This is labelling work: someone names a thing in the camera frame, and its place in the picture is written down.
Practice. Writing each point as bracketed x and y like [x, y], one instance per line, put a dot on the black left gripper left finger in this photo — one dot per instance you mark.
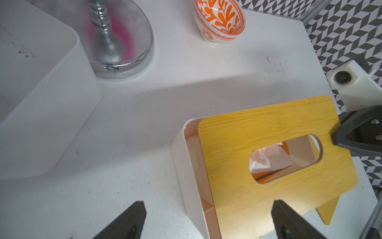
[128, 225]

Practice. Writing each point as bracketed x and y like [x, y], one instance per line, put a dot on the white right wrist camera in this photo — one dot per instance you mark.
[355, 85]

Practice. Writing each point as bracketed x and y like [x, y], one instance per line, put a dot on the chrome jewelry stand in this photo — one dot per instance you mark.
[122, 40]

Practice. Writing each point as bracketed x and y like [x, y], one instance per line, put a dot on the yellow wooden lid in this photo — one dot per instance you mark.
[243, 206]
[326, 210]

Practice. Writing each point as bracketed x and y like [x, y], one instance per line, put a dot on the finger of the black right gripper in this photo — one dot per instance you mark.
[361, 132]

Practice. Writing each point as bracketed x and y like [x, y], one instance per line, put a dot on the orange tissue pack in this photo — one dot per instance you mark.
[265, 163]

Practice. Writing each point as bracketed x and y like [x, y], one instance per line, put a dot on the white plastic box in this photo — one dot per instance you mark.
[48, 89]
[193, 178]

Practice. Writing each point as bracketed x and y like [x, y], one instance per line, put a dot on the orange patterned ceramic bowl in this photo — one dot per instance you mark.
[219, 21]

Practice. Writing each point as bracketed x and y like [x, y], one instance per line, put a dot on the aluminium corner post right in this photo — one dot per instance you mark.
[314, 10]

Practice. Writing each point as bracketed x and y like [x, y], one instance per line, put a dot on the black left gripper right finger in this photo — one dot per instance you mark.
[290, 225]

